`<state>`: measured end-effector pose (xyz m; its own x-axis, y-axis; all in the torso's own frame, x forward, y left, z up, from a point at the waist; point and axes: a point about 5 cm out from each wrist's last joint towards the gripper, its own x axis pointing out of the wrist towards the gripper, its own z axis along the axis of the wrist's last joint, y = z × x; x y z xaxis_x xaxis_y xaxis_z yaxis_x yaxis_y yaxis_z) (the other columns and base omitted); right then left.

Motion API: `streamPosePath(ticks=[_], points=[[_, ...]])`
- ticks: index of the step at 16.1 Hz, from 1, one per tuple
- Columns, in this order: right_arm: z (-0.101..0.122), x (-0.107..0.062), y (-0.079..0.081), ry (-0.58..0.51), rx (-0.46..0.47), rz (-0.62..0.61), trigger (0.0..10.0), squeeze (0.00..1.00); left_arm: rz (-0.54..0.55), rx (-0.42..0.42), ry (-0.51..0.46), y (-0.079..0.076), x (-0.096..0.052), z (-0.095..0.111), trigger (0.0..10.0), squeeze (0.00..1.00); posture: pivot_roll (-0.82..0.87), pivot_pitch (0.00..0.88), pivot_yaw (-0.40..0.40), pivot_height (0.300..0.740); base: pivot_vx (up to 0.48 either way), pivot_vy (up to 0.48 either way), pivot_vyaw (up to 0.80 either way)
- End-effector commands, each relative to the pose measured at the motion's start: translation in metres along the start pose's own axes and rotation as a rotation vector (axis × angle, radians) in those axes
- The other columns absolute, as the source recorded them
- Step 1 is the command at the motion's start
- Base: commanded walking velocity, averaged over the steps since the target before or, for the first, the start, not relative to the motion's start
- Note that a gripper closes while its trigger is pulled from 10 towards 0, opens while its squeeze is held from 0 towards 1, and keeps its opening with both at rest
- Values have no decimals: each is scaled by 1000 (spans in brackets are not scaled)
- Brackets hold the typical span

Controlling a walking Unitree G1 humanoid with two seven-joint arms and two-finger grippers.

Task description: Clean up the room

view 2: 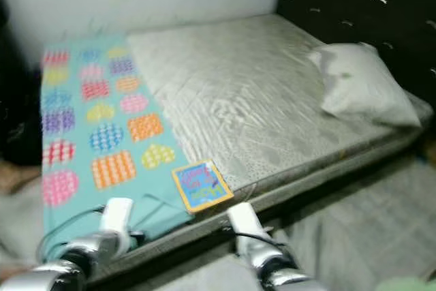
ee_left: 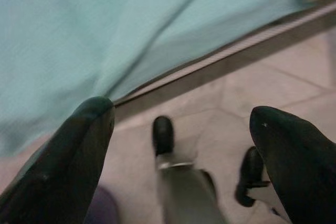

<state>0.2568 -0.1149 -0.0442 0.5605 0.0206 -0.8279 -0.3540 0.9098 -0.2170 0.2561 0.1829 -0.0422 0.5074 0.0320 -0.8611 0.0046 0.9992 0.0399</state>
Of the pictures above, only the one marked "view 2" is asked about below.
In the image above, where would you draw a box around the yellow edged blue picture book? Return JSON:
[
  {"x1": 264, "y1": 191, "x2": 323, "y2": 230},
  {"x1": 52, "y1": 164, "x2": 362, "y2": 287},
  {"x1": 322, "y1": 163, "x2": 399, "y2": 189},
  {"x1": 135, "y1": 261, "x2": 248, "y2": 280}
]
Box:
[{"x1": 171, "y1": 159, "x2": 236, "y2": 214}]

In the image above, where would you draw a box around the white pillow with tree print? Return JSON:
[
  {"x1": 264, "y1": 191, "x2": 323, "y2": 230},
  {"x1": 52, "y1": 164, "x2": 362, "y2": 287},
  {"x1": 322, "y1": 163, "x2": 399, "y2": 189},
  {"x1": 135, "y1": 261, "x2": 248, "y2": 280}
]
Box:
[{"x1": 306, "y1": 42, "x2": 424, "y2": 129}]

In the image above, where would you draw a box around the dark tufted footboard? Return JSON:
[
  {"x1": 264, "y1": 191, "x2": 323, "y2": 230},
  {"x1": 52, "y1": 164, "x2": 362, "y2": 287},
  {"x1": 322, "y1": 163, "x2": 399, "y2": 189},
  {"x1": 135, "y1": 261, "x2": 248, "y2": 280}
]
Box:
[{"x1": 0, "y1": 10, "x2": 46, "y2": 166}]

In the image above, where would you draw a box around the person's bare foot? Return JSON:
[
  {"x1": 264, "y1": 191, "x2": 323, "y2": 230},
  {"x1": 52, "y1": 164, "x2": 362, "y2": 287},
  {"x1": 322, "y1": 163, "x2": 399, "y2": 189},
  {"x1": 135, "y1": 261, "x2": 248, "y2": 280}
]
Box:
[
  {"x1": 0, "y1": 263, "x2": 20, "y2": 284},
  {"x1": 0, "y1": 163, "x2": 44, "y2": 195}
]

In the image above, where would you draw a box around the teal blanket with colourful shapes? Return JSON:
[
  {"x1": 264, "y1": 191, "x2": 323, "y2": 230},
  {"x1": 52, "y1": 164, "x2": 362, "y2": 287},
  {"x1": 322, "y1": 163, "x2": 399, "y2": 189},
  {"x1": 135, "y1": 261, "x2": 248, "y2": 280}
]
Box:
[{"x1": 41, "y1": 44, "x2": 196, "y2": 266}]

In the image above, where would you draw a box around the white quilted mattress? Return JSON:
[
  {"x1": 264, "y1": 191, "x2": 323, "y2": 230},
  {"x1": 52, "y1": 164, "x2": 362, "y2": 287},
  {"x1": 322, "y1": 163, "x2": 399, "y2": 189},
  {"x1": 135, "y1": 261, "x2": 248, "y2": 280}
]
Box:
[{"x1": 124, "y1": 13, "x2": 435, "y2": 266}]

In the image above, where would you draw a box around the dark bed base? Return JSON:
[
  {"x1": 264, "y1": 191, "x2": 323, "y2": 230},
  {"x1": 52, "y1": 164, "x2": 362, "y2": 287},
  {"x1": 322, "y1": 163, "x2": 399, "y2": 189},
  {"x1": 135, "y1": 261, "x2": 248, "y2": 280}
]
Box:
[{"x1": 109, "y1": 137, "x2": 436, "y2": 279}]

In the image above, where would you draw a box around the dark tufted headboard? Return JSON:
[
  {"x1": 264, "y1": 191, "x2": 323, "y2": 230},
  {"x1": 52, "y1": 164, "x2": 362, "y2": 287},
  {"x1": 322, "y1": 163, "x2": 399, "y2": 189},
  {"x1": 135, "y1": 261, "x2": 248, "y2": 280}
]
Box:
[{"x1": 275, "y1": 0, "x2": 436, "y2": 109}]

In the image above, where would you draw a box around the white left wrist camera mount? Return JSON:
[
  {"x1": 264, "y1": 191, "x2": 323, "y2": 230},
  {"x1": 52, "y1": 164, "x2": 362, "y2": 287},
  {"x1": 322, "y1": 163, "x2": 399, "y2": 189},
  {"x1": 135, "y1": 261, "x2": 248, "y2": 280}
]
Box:
[{"x1": 102, "y1": 197, "x2": 135, "y2": 234}]

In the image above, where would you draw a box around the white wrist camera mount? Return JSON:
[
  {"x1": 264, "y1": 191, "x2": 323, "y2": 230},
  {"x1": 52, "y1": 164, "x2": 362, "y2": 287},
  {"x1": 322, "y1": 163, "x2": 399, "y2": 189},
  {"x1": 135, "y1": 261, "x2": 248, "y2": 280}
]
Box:
[
  {"x1": 102, "y1": 197, "x2": 135, "y2": 234},
  {"x1": 225, "y1": 202, "x2": 267, "y2": 238}
]

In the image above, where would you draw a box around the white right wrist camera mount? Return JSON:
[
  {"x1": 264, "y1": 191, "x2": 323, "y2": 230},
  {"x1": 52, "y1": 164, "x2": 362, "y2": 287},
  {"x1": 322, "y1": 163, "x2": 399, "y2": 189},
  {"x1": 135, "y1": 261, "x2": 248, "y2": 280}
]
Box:
[{"x1": 225, "y1": 202, "x2": 267, "y2": 238}]

